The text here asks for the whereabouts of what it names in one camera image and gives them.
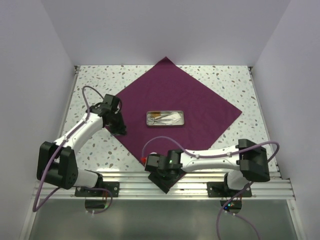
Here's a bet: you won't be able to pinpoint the silver hemostat forceps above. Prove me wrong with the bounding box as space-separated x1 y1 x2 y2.
146 116 176 125

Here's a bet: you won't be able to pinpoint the orange bandage strip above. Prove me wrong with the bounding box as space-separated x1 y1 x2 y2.
151 112 162 118

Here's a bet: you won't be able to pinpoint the white gauze pad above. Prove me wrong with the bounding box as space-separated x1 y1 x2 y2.
170 112 183 124

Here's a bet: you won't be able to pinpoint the purple cloth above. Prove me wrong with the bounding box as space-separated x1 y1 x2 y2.
115 57 242 172

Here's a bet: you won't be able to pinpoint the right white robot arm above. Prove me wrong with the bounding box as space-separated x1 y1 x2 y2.
144 139 270 197

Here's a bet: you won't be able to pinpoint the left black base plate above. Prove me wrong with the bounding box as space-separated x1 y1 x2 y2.
74 181 120 198

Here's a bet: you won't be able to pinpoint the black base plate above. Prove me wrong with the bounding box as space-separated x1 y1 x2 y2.
206 181 253 198
74 181 120 198

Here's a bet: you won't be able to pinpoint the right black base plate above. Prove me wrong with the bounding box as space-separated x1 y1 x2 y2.
206 181 253 198

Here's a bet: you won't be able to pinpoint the aluminium rail frame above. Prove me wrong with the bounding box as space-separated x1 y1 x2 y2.
32 65 297 201

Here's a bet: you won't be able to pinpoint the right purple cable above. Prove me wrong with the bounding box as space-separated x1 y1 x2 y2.
141 136 281 240

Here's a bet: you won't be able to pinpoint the purple cable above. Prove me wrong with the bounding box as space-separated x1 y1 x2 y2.
32 85 113 213
141 136 281 240

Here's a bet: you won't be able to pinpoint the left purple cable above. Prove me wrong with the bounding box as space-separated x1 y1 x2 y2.
32 85 113 213

